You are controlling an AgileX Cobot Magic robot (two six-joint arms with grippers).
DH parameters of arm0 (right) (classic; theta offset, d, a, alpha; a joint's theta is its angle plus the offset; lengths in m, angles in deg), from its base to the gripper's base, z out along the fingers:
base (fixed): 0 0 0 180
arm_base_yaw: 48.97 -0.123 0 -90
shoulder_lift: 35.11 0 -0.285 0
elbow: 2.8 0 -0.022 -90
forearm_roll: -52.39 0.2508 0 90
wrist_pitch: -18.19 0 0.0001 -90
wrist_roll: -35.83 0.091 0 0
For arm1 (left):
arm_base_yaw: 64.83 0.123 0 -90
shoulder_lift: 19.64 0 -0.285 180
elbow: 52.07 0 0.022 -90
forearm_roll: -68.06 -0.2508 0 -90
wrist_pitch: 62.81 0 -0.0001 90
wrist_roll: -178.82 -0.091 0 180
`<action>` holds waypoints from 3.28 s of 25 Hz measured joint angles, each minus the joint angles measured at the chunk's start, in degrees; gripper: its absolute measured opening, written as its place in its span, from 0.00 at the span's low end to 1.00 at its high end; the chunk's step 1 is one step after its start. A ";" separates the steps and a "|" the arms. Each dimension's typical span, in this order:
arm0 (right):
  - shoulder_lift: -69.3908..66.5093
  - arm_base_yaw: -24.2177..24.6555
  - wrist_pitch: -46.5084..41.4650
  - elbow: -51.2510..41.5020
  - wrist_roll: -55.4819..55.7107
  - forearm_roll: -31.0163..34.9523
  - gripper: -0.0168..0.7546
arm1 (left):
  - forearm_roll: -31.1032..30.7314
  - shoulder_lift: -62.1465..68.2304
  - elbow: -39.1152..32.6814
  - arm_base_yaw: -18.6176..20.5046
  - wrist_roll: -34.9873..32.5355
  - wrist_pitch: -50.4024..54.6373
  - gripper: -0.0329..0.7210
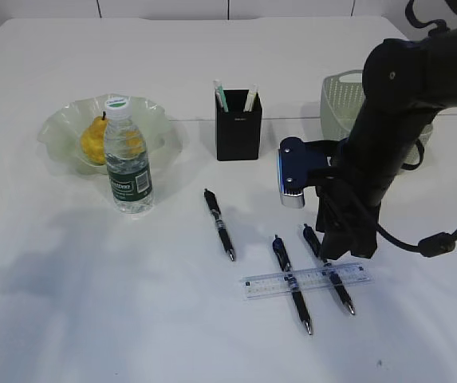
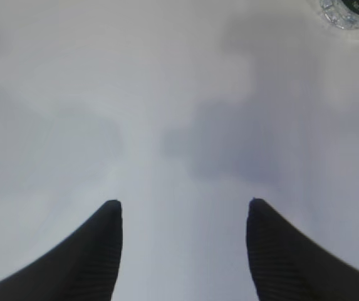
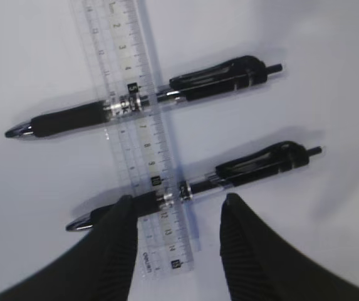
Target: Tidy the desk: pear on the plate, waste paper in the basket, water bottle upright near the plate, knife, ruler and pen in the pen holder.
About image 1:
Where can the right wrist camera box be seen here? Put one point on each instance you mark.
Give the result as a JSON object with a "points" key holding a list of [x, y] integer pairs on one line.
{"points": [[303, 165]]}

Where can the black pen under ruler left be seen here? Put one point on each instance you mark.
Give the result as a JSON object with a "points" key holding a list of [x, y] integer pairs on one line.
{"points": [[285, 266]]}

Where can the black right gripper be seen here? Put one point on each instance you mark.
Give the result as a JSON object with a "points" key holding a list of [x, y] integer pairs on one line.
{"points": [[387, 127]]}

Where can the clear plastic ruler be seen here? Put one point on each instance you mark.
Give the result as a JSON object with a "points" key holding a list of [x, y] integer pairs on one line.
{"points": [[269, 285]]}

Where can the black pen far left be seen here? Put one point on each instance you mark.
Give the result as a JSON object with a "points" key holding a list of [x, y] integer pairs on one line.
{"points": [[215, 211]]}

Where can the yellow utility knife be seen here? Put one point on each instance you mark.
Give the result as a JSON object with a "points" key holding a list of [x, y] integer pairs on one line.
{"points": [[250, 98]]}

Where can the pale green wavy glass plate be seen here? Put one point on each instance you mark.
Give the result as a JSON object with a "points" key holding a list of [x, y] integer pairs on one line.
{"points": [[62, 131]]}

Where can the pale green woven basket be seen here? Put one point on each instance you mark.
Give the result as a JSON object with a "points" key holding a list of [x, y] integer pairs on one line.
{"points": [[342, 96]]}

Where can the black pen under ruler right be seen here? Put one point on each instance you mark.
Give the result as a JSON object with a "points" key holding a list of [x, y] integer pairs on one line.
{"points": [[315, 245]]}

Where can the clear water bottle green label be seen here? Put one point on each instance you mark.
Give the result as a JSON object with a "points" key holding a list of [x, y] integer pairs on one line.
{"points": [[126, 156]]}

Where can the mint green utility knife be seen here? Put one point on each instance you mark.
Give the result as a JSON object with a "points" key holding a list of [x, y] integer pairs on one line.
{"points": [[220, 95]]}

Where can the black pen under ruler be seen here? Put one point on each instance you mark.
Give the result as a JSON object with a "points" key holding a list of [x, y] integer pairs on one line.
{"points": [[315, 245], [285, 266]]}

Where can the black square pen holder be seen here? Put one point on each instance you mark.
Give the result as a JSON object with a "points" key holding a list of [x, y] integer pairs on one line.
{"points": [[237, 133]]}

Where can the yellow pear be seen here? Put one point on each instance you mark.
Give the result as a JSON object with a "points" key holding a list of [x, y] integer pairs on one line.
{"points": [[92, 140]]}

